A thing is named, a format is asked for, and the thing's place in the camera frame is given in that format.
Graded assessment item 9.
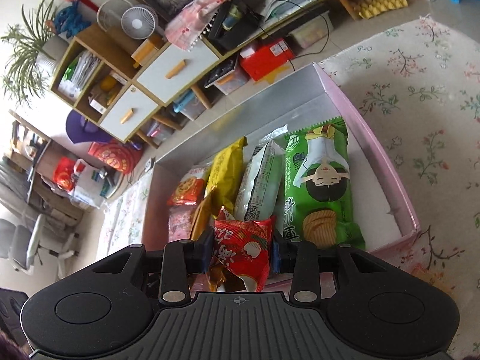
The black device white base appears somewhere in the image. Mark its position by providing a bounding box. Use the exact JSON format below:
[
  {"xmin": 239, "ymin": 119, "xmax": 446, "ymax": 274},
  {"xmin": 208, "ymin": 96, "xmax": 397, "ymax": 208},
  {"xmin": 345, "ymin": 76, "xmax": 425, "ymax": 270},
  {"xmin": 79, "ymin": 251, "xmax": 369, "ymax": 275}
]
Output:
[{"xmin": 95, "ymin": 165, "xmax": 124, "ymax": 199}]

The clear bin black tray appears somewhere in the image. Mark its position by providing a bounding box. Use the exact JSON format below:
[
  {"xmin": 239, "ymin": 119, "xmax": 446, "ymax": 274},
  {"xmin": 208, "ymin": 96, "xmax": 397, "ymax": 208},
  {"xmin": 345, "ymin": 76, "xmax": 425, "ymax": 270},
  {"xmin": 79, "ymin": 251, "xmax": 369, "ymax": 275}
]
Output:
[{"xmin": 204, "ymin": 54, "xmax": 250, "ymax": 94}]

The red gift bag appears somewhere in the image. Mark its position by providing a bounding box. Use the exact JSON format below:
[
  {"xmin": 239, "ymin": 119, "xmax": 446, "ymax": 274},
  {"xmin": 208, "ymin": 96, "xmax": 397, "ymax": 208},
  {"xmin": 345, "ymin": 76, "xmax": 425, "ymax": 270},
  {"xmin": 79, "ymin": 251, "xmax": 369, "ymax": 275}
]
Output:
[{"xmin": 52, "ymin": 157, "xmax": 81, "ymax": 192}]

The floral tablecloth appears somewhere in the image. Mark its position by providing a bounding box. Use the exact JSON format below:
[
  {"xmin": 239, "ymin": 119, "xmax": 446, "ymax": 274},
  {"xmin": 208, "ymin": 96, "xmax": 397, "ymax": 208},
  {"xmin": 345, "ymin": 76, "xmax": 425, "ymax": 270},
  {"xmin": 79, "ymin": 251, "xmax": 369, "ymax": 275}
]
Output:
[{"xmin": 99, "ymin": 17, "xmax": 480, "ymax": 360}]

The orange biscuit packet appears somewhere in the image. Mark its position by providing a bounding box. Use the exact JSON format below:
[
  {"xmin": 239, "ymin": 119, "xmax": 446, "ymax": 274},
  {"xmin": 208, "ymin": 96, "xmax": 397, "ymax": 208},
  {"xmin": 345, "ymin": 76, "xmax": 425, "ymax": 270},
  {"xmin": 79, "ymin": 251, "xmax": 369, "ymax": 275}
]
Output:
[{"xmin": 167, "ymin": 165, "xmax": 209, "ymax": 207}]

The clear storage bin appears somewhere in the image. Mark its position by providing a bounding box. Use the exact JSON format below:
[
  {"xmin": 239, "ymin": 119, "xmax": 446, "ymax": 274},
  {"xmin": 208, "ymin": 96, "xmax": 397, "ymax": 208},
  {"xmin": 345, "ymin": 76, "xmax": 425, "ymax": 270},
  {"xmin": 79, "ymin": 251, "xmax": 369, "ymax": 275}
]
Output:
[
  {"xmin": 148, "ymin": 120, "xmax": 173, "ymax": 145},
  {"xmin": 289, "ymin": 13, "xmax": 332, "ymax": 47}
]

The round red bag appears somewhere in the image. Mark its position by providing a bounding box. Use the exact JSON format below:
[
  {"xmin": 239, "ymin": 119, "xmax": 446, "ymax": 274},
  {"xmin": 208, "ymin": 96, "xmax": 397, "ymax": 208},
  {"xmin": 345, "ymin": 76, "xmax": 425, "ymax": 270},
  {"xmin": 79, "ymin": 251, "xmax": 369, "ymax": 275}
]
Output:
[{"xmin": 88, "ymin": 139, "xmax": 137, "ymax": 175}]

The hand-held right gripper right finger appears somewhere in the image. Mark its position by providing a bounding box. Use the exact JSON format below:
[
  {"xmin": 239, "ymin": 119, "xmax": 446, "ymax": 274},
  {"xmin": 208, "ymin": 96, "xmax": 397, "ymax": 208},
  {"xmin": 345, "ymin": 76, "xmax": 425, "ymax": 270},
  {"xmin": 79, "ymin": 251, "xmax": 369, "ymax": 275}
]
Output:
[{"xmin": 271, "ymin": 232, "xmax": 389, "ymax": 304}]

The yellow box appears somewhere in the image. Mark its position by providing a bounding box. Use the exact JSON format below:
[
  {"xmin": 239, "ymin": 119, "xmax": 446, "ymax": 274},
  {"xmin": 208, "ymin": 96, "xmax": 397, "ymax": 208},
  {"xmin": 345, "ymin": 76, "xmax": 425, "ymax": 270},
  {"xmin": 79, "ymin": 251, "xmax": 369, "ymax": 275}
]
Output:
[{"xmin": 131, "ymin": 34, "xmax": 164, "ymax": 68}]

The purple hat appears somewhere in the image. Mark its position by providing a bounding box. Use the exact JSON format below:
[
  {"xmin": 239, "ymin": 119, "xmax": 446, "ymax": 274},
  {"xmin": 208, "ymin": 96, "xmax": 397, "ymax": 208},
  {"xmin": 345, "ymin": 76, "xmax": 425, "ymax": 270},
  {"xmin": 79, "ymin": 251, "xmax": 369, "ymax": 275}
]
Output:
[{"xmin": 65, "ymin": 110, "xmax": 106, "ymax": 144}]

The potted green plant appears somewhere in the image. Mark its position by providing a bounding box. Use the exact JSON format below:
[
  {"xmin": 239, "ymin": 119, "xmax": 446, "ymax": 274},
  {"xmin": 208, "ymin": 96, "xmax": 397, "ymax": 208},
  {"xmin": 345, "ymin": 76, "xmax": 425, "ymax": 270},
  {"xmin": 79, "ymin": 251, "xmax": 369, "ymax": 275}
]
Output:
[{"xmin": 0, "ymin": 0, "xmax": 68, "ymax": 98}]

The yellow snack packet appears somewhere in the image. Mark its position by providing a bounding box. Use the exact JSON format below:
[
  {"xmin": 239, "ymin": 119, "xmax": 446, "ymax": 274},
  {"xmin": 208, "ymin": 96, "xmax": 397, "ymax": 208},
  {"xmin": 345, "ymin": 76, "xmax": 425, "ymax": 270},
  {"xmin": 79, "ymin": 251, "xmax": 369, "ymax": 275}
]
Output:
[{"xmin": 205, "ymin": 137, "xmax": 248, "ymax": 214}]

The white drawer wooden handle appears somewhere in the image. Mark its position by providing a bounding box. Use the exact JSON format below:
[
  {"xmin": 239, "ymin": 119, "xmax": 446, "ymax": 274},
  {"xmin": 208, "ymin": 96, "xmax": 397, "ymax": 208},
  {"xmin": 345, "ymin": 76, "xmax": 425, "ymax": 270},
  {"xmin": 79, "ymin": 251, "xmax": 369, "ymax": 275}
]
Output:
[
  {"xmin": 136, "ymin": 41, "xmax": 220, "ymax": 106},
  {"xmin": 99, "ymin": 84, "xmax": 160, "ymax": 143}
]

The person's dark red clothing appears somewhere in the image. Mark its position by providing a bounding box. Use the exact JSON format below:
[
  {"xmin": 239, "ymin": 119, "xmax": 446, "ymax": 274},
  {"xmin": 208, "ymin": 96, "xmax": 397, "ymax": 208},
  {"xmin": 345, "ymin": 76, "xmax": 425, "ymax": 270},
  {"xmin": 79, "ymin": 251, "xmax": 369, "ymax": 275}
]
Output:
[{"xmin": 0, "ymin": 330, "xmax": 29, "ymax": 360}]

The clear white cracker packet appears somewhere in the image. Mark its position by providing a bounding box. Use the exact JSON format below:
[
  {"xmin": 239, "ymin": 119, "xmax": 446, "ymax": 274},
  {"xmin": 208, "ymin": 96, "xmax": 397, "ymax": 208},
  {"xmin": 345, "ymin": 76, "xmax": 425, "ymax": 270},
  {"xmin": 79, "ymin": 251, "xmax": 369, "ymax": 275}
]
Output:
[{"xmin": 234, "ymin": 139, "xmax": 286, "ymax": 222}]

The stack of plastic bags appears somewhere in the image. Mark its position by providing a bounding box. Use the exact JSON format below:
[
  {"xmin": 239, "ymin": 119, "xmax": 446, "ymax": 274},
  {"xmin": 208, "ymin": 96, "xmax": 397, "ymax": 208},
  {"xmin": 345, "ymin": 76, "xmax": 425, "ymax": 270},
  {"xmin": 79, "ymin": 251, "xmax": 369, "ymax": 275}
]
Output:
[{"xmin": 60, "ymin": 50, "xmax": 104, "ymax": 98}]

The white wire fan guard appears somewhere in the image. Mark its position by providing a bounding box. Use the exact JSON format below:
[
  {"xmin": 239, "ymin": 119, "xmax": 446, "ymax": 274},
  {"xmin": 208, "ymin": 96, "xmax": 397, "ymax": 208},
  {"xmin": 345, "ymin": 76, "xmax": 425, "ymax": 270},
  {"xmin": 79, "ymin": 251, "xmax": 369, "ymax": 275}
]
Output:
[{"xmin": 97, "ymin": 0, "xmax": 132, "ymax": 32}]

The blue plush toy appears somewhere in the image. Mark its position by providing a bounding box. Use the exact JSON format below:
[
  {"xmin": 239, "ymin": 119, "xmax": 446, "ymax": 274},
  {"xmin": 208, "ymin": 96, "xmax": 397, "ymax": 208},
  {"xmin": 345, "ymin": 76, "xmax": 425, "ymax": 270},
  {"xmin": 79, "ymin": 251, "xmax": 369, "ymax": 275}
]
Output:
[{"xmin": 52, "ymin": 0, "xmax": 92, "ymax": 40}]

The clear bin blue lid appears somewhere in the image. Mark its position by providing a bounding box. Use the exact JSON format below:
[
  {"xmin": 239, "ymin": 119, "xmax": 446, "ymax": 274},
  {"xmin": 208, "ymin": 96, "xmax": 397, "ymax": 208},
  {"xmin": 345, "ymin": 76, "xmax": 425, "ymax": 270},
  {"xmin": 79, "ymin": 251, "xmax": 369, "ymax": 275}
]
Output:
[{"xmin": 172, "ymin": 92, "xmax": 207, "ymax": 121}]

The red cardboard box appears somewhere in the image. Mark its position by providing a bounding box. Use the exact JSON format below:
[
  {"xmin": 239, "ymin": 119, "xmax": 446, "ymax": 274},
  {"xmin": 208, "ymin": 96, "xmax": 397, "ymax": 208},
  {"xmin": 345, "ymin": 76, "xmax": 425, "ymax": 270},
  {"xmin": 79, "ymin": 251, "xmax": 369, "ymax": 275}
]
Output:
[{"xmin": 239, "ymin": 37, "xmax": 295, "ymax": 82}]

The small white fan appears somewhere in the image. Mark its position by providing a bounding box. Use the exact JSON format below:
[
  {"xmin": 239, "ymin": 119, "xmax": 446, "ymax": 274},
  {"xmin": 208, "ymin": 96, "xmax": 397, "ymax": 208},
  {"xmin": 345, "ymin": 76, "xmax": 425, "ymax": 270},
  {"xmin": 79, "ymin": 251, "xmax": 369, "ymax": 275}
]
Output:
[{"xmin": 121, "ymin": 4, "xmax": 159, "ymax": 42}]

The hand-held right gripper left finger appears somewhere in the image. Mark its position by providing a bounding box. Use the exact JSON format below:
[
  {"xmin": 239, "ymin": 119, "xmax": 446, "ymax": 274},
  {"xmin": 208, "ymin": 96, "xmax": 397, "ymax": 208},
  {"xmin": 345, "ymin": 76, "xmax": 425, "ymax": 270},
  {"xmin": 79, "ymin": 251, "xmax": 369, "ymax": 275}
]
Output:
[{"xmin": 90, "ymin": 229, "xmax": 215, "ymax": 305}]

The small white box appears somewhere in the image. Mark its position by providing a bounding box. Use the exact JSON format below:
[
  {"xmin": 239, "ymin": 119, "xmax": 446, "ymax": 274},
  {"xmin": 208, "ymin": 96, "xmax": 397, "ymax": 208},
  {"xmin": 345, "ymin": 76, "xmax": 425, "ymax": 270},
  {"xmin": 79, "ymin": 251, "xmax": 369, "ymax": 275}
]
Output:
[{"xmin": 89, "ymin": 95, "xmax": 109, "ymax": 115}]

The wooden desk shelf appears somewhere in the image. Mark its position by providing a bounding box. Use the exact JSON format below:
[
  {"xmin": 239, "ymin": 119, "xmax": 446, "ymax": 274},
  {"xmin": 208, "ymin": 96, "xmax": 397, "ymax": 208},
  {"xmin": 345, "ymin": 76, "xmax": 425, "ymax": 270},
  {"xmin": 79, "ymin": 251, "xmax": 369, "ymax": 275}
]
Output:
[{"xmin": 0, "ymin": 110, "xmax": 85, "ymax": 226}]

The white office chair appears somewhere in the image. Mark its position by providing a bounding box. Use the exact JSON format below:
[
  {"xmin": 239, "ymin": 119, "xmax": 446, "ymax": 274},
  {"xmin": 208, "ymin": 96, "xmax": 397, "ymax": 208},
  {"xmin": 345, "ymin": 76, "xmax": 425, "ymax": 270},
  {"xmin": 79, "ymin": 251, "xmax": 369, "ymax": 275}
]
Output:
[{"xmin": 0, "ymin": 214, "xmax": 81, "ymax": 280}]

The pink snack packet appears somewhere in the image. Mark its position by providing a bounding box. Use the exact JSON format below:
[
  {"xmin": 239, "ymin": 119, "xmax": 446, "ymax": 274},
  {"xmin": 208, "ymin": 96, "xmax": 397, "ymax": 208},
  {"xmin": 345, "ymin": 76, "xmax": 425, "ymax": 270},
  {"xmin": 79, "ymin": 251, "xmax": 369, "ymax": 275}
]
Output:
[{"xmin": 169, "ymin": 206, "xmax": 196, "ymax": 241}]

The red snack packet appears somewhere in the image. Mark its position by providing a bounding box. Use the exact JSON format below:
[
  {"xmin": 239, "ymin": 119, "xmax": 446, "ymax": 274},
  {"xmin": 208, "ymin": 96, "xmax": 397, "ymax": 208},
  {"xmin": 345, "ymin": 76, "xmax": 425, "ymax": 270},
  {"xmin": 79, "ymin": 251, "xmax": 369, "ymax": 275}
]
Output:
[{"xmin": 210, "ymin": 210, "xmax": 276, "ymax": 293}]

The pink floral cloth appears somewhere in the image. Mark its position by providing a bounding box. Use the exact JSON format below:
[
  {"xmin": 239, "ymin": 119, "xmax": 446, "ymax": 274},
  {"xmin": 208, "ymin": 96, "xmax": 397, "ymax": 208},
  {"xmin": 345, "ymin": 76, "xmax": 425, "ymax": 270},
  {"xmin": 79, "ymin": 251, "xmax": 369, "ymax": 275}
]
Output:
[{"xmin": 165, "ymin": 0, "xmax": 241, "ymax": 51}]

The pink cardboard box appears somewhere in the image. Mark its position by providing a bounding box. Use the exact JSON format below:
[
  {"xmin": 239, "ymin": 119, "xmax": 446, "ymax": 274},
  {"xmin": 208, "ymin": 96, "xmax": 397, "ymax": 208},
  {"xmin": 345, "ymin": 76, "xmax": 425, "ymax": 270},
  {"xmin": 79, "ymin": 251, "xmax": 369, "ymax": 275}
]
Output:
[{"xmin": 140, "ymin": 62, "xmax": 420, "ymax": 297}]

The yellow egg tray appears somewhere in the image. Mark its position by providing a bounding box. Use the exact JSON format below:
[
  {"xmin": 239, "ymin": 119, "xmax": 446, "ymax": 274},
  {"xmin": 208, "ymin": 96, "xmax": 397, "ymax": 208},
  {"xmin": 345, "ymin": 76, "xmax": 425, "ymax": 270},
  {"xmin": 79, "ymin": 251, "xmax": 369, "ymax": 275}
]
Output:
[{"xmin": 343, "ymin": 0, "xmax": 407, "ymax": 19}]

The green chips packet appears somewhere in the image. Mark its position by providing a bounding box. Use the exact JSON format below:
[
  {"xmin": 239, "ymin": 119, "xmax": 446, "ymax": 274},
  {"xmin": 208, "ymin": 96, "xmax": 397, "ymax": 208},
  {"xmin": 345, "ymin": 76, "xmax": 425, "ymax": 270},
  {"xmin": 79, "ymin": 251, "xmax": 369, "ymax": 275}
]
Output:
[{"xmin": 284, "ymin": 117, "xmax": 366, "ymax": 251}]

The wooden cabinet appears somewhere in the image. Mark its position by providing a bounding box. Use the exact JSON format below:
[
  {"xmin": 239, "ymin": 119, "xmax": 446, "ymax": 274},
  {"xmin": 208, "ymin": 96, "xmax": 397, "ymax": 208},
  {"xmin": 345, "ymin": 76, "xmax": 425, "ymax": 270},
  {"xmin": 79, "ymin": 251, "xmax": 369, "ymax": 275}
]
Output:
[{"xmin": 49, "ymin": 0, "xmax": 409, "ymax": 151}]

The white shopping bag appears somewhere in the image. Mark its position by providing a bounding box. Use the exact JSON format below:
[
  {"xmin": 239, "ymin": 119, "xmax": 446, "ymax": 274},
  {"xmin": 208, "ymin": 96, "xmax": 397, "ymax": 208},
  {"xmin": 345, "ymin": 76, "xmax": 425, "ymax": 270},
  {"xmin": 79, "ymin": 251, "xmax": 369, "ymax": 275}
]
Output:
[{"xmin": 69, "ymin": 159, "xmax": 113, "ymax": 209}]

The black power cable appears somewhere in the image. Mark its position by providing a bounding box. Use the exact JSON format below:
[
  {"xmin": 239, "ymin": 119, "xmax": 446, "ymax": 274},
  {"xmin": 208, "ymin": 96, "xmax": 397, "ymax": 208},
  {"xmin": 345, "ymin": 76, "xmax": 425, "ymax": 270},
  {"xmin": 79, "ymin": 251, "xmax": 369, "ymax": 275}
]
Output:
[{"xmin": 199, "ymin": 0, "xmax": 334, "ymax": 72}]

